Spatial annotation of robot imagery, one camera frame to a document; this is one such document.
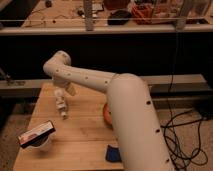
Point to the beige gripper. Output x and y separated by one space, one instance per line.
70 89

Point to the white plastic bottle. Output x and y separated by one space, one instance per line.
61 104

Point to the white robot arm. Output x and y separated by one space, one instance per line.
135 122

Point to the orange ceramic bowl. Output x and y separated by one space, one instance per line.
106 115

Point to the black red box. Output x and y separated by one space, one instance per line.
36 136

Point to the clear plastic cup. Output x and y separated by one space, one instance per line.
44 144

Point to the blue cloth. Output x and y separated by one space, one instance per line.
112 154

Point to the black object on shelf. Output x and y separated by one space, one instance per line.
119 17

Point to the orange crate on shelf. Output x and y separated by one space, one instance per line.
142 14

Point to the grey metal post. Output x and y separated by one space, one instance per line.
87 4
181 19

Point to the grey metal post right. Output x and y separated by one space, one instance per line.
181 19

